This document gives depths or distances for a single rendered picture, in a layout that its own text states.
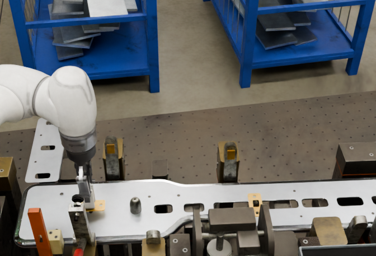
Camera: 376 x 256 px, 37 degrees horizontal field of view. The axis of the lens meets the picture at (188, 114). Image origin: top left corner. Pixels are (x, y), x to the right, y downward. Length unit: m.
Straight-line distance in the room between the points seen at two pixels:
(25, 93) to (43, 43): 2.49
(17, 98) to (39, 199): 0.43
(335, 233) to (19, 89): 0.85
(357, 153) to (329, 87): 1.99
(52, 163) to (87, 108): 0.50
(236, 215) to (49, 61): 2.48
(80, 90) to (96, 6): 2.23
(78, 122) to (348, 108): 1.44
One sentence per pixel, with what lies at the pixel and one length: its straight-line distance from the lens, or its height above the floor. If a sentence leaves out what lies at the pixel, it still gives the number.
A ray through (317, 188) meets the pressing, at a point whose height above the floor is 1.00.
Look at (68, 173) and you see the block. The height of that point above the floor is 0.98.
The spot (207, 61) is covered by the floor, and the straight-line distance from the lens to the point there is 3.87.
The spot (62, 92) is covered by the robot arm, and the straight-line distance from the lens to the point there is 1.27.
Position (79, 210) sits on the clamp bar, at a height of 1.21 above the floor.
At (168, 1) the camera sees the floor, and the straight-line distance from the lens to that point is 4.56.
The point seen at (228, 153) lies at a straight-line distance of 1.64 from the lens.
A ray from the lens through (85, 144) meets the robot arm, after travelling 1.38.
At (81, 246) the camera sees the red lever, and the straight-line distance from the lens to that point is 1.42.
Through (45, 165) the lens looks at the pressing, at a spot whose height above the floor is 1.00.
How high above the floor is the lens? 2.23
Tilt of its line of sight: 41 degrees down
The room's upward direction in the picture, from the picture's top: 1 degrees clockwise
